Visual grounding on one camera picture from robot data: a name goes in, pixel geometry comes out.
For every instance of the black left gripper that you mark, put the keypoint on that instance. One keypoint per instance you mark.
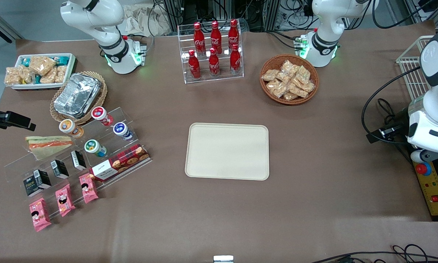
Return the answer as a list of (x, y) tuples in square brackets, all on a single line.
[(400, 127)]

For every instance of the sandwich orange filling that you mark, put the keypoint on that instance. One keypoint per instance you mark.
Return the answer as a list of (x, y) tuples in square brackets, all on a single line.
[(49, 142)]

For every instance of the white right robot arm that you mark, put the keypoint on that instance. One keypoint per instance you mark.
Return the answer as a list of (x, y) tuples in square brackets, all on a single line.
[(111, 47)]

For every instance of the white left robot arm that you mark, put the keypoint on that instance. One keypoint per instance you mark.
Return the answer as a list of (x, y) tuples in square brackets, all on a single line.
[(324, 40)]

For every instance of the beige plastic serving tray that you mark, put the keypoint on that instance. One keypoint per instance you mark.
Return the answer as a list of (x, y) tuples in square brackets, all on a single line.
[(227, 151)]

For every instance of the puffed rice snack bag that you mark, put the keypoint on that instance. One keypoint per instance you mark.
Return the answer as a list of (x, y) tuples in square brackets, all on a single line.
[(61, 73), (41, 65), (13, 76), (28, 75), (49, 76)]

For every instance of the orange lid yogurt cup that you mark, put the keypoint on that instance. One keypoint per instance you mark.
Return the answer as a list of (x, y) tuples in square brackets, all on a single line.
[(68, 126)]

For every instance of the teal snack wrapper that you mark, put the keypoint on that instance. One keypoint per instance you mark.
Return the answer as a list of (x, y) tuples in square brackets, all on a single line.
[(62, 59), (25, 61)]

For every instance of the stack of foil containers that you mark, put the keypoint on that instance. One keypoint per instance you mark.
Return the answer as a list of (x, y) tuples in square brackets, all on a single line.
[(76, 95)]

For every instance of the small black carton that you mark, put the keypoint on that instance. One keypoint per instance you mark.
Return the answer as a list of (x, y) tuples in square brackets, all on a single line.
[(43, 178), (79, 160), (60, 169)]

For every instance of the black carton with lettering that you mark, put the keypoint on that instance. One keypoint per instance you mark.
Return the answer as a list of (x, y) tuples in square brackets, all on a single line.
[(31, 188)]

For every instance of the white rectangular snack bin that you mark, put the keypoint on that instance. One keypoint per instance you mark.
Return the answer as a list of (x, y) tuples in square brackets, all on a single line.
[(72, 69)]

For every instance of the yellow emergency stop box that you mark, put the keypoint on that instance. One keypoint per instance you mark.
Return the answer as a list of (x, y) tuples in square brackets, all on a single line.
[(434, 190)]

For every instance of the green lid yogurt cup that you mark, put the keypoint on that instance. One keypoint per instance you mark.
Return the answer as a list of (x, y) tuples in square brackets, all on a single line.
[(92, 146)]

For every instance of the red lid yogurt cup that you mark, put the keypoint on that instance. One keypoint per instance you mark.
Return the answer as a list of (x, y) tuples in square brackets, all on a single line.
[(100, 114)]

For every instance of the oval light wicker basket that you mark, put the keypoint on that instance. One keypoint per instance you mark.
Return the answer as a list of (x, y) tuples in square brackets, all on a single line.
[(100, 98)]

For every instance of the clear acrylic stepped stand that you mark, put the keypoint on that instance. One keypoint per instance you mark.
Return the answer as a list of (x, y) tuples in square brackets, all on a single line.
[(105, 133)]

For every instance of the pink snack packet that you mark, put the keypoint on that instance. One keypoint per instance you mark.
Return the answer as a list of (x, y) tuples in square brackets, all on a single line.
[(40, 215), (88, 188), (64, 201)]

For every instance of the clear-wrapped rice cracker packet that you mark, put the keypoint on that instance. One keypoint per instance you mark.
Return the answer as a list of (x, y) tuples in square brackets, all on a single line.
[(270, 75), (284, 77), (303, 75), (298, 90), (277, 88), (289, 67), (308, 87), (290, 96)]

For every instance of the blue lid yogurt cup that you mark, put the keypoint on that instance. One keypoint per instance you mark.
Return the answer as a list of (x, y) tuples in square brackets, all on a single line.
[(121, 129)]

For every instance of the red cookie box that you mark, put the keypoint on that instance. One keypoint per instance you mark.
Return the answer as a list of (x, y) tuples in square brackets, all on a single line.
[(124, 160)]

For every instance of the round brown wicker basket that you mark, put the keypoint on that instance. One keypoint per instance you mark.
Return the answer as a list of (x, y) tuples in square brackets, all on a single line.
[(266, 93)]

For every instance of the crumpled beige cloth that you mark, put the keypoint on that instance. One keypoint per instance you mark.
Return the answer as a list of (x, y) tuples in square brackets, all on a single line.
[(142, 20)]

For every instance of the red cola bottle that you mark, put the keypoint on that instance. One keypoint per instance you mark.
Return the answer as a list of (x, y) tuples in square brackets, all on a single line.
[(235, 62), (214, 65), (199, 36), (216, 34), (194, 67), (233, 33)]

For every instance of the clear acrylic bottle rack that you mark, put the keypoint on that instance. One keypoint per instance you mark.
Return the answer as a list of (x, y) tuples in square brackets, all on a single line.
[(211, 78)]

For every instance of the small white device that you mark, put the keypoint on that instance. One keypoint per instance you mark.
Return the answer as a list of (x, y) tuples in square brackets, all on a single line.
[(223, 259)]

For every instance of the grey metal frame bar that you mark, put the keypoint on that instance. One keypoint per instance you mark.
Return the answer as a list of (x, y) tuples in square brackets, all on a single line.
[(5, 27)]

